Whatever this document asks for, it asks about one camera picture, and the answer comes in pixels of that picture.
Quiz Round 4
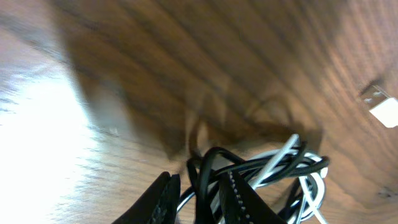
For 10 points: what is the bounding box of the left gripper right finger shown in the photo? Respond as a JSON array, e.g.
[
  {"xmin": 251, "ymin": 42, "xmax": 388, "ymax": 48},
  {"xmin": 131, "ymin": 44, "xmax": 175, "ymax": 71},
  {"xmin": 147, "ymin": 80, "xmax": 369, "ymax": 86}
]
[{"xmin": 219, "ymin": 172, "xmax": 286, "ymax": 224}]

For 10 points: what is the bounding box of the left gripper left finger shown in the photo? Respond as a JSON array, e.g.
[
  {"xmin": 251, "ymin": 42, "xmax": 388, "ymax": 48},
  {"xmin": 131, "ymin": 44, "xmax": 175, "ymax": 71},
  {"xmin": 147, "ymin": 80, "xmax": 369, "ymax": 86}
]
[{"xmin": 113, "ymin": 172, "xmax": 181, "ymax": 224}]

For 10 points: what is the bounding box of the black USB cable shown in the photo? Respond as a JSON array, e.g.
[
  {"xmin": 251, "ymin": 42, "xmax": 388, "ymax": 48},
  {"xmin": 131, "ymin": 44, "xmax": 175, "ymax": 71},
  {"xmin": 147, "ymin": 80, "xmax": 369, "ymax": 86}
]
[{"xmin": 177, "ymin": 146, "xmax": 330, "ymax": 224}]

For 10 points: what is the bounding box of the white USB cable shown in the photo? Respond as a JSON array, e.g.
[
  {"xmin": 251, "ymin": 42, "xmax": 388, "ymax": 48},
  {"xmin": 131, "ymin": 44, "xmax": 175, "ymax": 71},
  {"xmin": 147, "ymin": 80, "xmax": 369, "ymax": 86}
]
[{"xmin": 177, "ymin": 85, "xmax": 398, "ymax": 224}]

